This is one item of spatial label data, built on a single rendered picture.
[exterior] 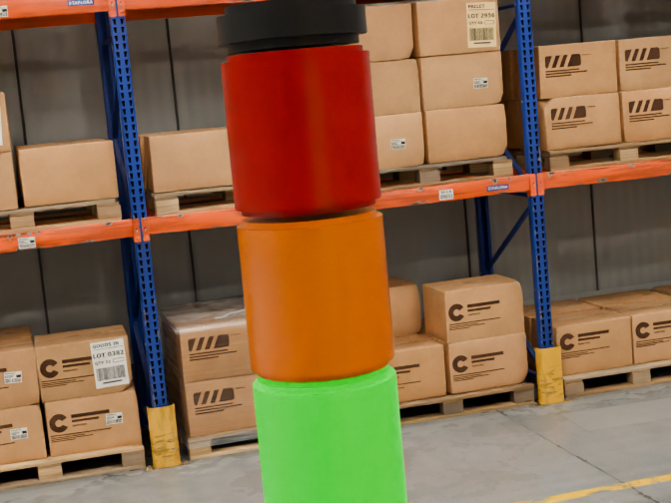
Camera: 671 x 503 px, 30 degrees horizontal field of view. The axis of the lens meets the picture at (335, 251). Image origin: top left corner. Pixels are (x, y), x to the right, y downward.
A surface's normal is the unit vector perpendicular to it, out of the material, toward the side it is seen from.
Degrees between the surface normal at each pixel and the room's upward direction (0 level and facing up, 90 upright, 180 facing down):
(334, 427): 90
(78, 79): 90
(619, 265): 90
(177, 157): 89
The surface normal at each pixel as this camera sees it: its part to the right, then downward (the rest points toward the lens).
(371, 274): 0.78, 0.01
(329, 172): 0.37, 0.09
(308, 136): 0.12, 0.12
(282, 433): -0.62, 0.16
